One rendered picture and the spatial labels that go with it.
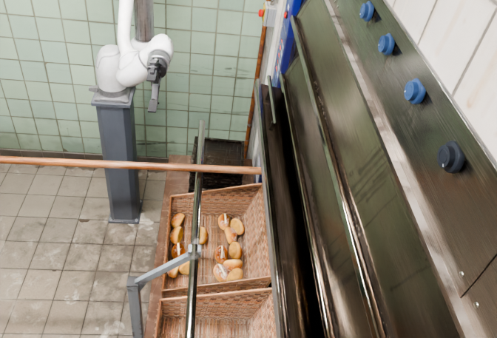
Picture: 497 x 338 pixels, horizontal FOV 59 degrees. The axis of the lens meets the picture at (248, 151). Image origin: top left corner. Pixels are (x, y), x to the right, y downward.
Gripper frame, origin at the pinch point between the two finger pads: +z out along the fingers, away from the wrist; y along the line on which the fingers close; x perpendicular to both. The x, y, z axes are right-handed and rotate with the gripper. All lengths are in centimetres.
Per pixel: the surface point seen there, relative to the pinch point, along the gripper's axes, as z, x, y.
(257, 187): -21, -49, 67
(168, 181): -45, -2, 91
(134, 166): 7.2, 6.7, 29.4
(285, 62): -34, -53, 1
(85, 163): 7.4, 25.3, 29.4
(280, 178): 31, -46, 9
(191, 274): 54, -18, 32
